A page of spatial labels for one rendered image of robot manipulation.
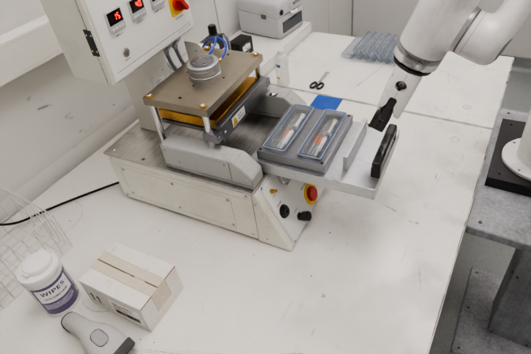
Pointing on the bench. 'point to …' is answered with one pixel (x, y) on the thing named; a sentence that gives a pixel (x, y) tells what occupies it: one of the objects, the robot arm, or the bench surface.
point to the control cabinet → (116, 19)
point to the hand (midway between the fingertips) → (379, 120)
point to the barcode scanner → (96, 335)
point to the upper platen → (212, 114)
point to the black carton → (242, 43)
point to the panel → (272, 187)
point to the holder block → (303, 143)
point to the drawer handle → (383, 151)
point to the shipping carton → (133, 284)
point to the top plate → (204, 80)
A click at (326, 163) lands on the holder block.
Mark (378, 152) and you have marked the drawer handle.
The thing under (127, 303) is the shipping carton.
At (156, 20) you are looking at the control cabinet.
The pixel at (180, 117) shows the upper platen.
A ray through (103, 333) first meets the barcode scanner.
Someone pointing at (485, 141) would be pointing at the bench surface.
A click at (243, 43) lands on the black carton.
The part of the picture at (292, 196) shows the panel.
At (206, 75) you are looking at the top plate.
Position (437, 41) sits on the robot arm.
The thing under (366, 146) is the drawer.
